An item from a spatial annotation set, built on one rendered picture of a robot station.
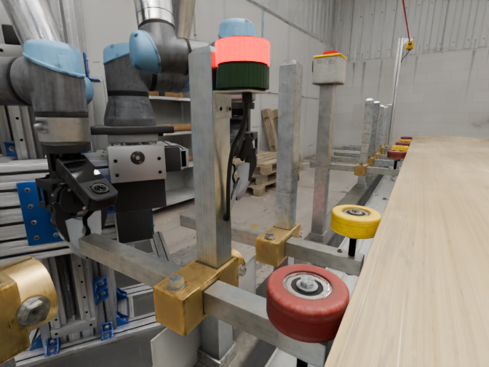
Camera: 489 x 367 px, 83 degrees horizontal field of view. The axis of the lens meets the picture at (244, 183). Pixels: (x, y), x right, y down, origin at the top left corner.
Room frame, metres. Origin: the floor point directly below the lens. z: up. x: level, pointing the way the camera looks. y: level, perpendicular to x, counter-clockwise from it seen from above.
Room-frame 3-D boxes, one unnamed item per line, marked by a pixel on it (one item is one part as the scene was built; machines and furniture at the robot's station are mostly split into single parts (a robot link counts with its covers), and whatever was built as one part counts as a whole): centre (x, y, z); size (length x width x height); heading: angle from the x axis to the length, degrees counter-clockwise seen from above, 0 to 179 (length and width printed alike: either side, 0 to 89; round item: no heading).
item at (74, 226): (0.46, 0.32, 0.86); 0.06 x 0.03 x 0.09; 58
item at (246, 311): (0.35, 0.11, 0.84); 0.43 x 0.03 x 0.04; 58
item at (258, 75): (0.33, 0.00, 1.11); 0.06 x 0.06 x 0.02
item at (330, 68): (0.79, -0.23, 1.18); 0.07 x 0.07 x 0.08; 58
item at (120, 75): (0.88, 0.35, 1.21); 0.13 x 0.12 x 0.14; 124
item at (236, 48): (0.33, 0.00, 1.14); 0.06 x 0.06 x 0.02
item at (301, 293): (0.24, -0.06, 0.85); 0.08 x 0.08 x 0.11
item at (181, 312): (0.33, 0.05, 0.85); 0.14 x 0.06 x 0.05; 148
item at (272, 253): (0.55, -0.08, 0.81); 0.14 x 0.06 x 0.05; 148
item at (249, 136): (0.62, 0.01, 1.04); 0.09 x 0.08 x 0.12; 168
